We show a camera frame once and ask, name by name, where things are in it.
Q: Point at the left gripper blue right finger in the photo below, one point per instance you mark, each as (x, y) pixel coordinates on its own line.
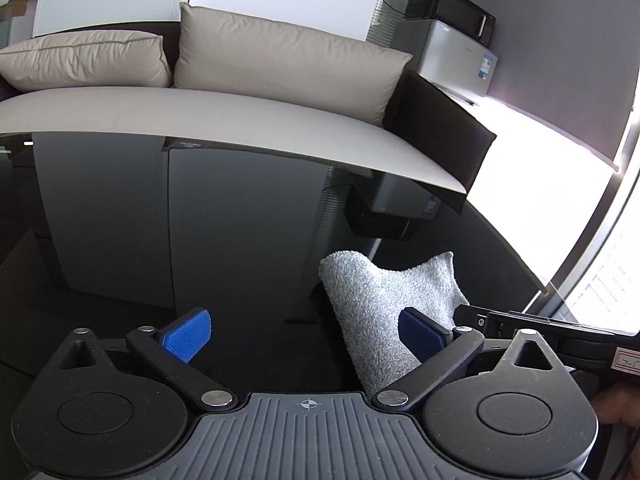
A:
(423, 337)

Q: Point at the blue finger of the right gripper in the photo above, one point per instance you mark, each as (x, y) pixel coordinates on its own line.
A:
(472, 317)

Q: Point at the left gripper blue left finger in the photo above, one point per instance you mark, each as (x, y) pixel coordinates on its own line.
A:
(187, 336)

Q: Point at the grey terry towel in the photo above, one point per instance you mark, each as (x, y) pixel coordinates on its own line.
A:
(367, 302)

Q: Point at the person right hand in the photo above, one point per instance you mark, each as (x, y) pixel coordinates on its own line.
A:
(621, 403)

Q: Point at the dark sofa with beige seat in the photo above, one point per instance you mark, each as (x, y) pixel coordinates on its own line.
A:
(425, 137)

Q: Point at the silver mini fridge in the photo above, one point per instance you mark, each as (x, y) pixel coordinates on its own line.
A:
(450, 59)

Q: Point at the large beige back cushion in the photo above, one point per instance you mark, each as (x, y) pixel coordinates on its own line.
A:
(239, 54)

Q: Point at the small beige side cushion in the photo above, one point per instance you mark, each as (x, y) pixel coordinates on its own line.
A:
(89, 58)

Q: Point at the black microwave oven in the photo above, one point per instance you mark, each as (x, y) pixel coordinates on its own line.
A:
(463, 15)

